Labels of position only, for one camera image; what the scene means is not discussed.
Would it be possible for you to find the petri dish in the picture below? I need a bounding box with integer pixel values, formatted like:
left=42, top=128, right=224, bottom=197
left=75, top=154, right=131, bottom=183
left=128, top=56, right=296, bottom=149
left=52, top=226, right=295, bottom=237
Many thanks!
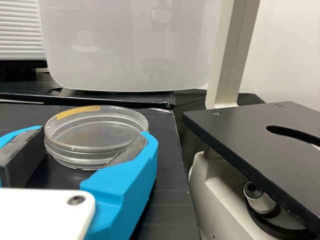
left=43, top=105, right=150, bottom=171

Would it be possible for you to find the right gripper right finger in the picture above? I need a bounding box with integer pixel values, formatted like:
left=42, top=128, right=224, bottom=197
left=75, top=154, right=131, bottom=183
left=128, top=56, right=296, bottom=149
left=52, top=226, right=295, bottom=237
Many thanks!
left=79, top=130, right=159, bottom=240

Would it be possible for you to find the white box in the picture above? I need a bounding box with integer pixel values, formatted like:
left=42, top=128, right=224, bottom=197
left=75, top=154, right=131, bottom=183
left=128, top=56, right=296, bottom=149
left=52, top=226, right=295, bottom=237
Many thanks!
left=37, top=0, right=222, bottom=93

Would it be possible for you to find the white incubator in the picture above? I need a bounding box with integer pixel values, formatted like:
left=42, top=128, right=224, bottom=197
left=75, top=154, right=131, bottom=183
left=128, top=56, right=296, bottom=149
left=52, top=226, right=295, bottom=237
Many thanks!
left=0, top=0, right=48, bottom=69

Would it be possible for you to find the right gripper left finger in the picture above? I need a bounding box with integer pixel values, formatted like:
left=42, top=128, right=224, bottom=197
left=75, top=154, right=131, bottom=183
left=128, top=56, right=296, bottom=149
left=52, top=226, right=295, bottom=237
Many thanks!
left=0, top=125, right=46, bottom=188

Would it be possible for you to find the cream microscope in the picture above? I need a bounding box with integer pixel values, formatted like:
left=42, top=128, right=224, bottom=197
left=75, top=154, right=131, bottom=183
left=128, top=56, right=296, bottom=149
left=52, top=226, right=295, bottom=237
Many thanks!
left=181, top=0, right=320, bottom=240

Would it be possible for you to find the black platform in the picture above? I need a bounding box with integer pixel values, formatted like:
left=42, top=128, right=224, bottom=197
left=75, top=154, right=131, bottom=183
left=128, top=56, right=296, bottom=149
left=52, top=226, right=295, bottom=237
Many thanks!
left=0, top=79, right=176, bottom=110
left=0, top=102, right=201, bottom=240

